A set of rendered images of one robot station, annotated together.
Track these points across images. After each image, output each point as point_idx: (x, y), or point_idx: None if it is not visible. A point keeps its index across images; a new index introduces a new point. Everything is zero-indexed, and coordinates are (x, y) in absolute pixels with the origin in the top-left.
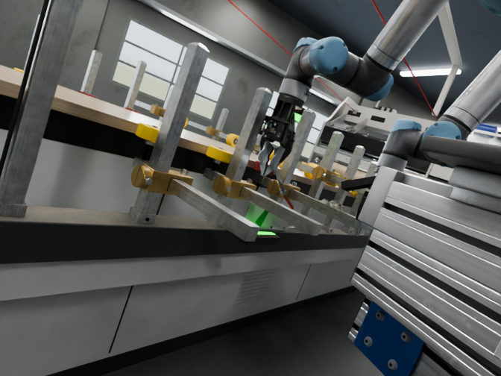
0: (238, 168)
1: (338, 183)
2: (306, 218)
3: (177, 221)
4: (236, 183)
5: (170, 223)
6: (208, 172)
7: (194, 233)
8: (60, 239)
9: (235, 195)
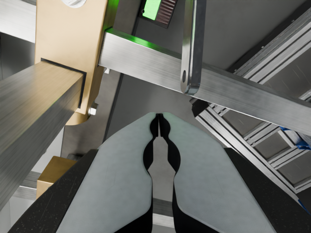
0: (63, 124)
1: None
2: (300, 129)
3: (84, 123)
4: (90, 95)
5: (90, 139)
6: None
7: (111, 112)
8: None
9: (101, 73)
